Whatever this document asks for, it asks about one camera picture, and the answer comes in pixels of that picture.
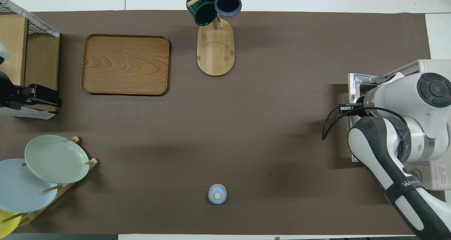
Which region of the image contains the wooden plate rack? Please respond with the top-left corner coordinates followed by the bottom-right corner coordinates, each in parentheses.
top-left (0, 136), bottom-right (99, 228)

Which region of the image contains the wooden mug tree stand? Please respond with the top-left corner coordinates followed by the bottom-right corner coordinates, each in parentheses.
top-left (186, 0), bottom-right (243, 77)

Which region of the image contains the glass oven door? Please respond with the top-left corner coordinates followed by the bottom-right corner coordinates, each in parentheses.
top-left (348, 73), bottom-right (388, 163)

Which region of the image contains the wooden serving tray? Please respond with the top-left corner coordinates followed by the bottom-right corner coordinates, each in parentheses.
top-left (80, 34), bottom-right (170, 97)

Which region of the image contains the blue mug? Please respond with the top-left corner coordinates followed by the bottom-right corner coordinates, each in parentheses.
top-left (214, 0), bottom-right (243, 18)

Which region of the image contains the dark green mug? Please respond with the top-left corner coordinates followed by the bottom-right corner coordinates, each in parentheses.
top-left (186, 0), bottom-right (218, 26)

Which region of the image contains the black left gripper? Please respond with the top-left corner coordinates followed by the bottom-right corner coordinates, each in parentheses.
top-left (0, 72), bottom-right (62, 109)

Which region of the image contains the brown table mat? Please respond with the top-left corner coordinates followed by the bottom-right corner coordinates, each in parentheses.
top-left (0, 10), bottom-right (450, 235)

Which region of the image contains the blue jar with wooden knob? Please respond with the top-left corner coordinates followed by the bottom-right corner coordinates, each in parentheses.
top-left (208, 184), bottom-right (228, 205)

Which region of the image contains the white cup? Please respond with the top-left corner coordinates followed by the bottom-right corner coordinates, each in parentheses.
top-left (0, 42), bottom-right (10, 65)

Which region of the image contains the large light blue plate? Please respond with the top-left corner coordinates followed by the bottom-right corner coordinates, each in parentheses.
top-left (0, 158), bottom-right (58, 213)

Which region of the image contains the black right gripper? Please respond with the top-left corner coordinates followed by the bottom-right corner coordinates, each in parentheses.
top-left (339, 94), bottom-right (369, 118)

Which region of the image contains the cream toaster oven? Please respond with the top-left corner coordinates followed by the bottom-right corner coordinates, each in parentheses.
top-left (382, 60), bottom-right (451, 191)

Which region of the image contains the wooden shelf with wire basket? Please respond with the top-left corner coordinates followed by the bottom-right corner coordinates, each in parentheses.
top-left (0, 0), bottom-right (61, 120)

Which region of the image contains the pale green plate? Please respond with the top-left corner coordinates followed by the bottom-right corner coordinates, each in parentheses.
top-left (25, 135), bottom-right (90, 184)

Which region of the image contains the yellow plate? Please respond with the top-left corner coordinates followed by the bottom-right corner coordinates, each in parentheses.
top-left (0, 209), bottom-right (21, 240)

